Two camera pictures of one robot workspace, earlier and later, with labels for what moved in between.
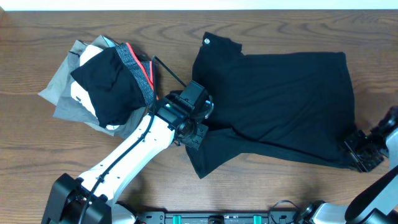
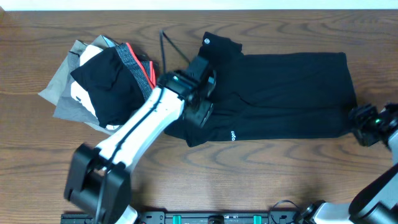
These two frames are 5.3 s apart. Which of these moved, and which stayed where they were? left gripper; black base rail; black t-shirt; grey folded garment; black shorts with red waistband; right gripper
Moved: left gripper; right gripper; black t-shirt
Stayed: black shorts with red waistband; grey folded garment; black base rail
